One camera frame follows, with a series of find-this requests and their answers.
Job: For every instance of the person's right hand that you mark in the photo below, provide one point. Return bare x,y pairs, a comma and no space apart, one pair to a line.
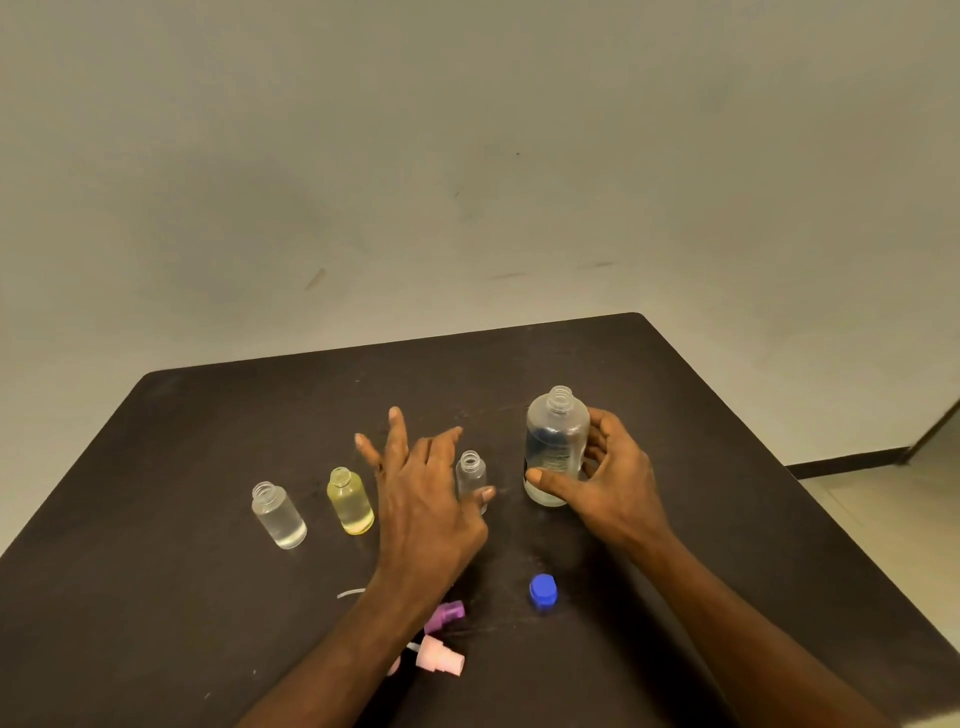
619,495

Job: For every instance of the person's left hand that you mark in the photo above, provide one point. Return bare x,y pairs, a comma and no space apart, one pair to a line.
424,517

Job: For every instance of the person's left thumb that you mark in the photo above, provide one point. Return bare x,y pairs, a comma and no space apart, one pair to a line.
478,498

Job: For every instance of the person's left middle finger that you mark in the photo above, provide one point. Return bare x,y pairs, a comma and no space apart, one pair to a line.
420,451

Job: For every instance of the person's right thumb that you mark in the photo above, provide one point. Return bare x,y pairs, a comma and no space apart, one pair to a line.
553,482

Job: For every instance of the person's left little finger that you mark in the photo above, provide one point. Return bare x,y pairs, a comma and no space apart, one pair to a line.
368,451

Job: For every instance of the large clear plastic bottle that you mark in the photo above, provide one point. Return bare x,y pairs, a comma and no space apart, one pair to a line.
553,442

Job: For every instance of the person's right forearm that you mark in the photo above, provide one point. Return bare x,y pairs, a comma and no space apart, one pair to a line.
750,645

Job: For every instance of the person's left forearm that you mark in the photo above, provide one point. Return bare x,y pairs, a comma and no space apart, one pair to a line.
330,660

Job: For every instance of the tiny clear plastic bottle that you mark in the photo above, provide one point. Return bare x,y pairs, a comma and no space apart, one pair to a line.
470,472

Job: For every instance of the small bottle with yellow liquid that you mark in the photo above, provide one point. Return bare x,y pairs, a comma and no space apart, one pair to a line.
350,504

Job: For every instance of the blue bottle cap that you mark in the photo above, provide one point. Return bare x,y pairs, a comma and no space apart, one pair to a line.
543,591

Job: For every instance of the small clear bottle with liquid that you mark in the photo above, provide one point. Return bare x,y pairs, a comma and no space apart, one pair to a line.
280,519

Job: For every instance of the purple spray pump cap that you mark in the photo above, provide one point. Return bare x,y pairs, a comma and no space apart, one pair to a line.
448,615

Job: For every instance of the thin white dip tube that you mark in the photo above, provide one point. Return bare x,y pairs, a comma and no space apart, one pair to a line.
351,593

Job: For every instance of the pink spray pump cap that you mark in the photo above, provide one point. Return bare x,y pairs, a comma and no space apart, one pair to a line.
441,658

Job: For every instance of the black baseboard strip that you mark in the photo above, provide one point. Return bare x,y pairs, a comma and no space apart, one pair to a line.
862,457

